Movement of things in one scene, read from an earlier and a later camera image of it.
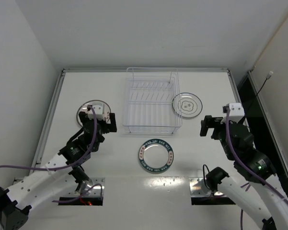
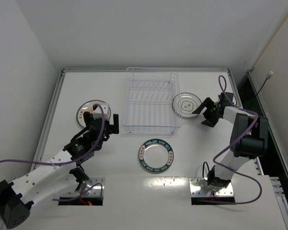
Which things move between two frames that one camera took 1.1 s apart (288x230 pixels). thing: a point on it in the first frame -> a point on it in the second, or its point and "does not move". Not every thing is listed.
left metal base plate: x=68 y=187 does not move
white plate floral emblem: x=187 y=105 does not move
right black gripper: x=208 y=126 -> x=210 y=112
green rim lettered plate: x=156 y=155 does not move
